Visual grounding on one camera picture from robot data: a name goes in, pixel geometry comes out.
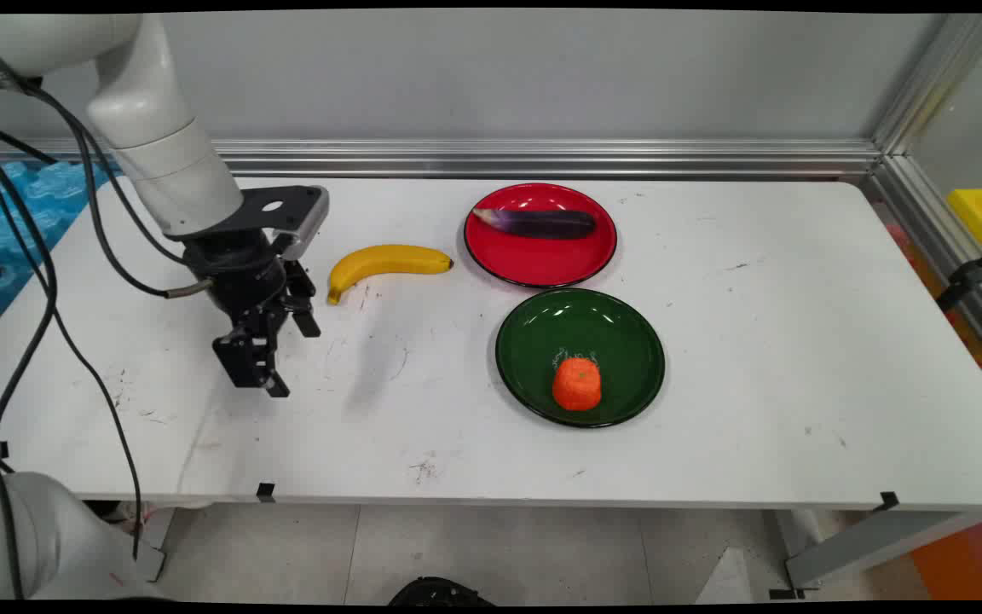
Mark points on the green plate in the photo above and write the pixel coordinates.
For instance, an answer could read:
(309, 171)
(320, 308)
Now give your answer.
(619, 341)

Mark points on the blue bubble mat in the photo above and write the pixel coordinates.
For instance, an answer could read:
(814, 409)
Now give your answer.
(14, 213)

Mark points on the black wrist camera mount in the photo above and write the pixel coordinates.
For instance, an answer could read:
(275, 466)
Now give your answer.
(295, 209)

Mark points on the black tape piece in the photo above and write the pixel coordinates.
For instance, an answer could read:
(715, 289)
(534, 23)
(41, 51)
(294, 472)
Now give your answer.
(888, 501)
(265, 492)

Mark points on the red plate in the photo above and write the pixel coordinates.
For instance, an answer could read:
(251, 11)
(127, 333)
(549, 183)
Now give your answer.
(542, 256)

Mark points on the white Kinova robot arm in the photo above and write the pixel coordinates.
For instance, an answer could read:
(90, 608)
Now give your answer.
(158, 145)

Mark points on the yellow banana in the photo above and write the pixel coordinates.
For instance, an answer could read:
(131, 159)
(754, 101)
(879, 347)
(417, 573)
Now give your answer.
(380, 258)

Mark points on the orange box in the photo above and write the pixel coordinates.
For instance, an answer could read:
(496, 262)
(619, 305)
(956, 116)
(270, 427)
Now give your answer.
(968, 558)

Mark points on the orange toy fruit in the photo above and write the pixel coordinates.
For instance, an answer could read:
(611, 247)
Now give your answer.
(577, 385)

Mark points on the aluminium frame corner post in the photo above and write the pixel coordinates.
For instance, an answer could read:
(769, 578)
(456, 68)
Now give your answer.
(926, 94)

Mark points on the long aluminium frame rail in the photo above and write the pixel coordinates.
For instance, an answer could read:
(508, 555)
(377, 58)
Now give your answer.
(542, 158)

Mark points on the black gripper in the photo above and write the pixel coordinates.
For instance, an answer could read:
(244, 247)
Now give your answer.
(239, 273)

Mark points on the purple eggplant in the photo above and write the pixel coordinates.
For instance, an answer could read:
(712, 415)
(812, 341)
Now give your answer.
(542, 224)

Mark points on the grey table leg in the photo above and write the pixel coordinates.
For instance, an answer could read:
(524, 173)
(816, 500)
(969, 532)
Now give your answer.
(875, 541)

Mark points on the black round object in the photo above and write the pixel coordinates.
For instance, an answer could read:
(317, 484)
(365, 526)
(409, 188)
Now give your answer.
(440, 591)

